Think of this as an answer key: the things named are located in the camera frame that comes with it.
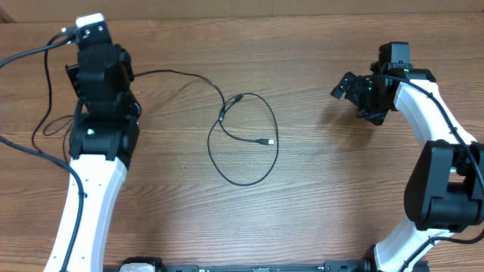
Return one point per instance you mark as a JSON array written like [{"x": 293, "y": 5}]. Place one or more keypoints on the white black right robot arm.
[{"x": 444, "y": 194}]

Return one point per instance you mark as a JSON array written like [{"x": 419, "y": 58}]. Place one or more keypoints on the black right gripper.
[{"x": 358, "y": 94}]

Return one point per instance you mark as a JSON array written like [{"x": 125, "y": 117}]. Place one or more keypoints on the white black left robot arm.
[{"x": 103, "y": 139}]

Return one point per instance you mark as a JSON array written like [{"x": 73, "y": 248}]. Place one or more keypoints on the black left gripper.
[{"x": 72, "y": 75}]

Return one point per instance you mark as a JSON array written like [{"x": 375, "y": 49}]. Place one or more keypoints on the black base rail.
[{"x": 157, "y": 265}]

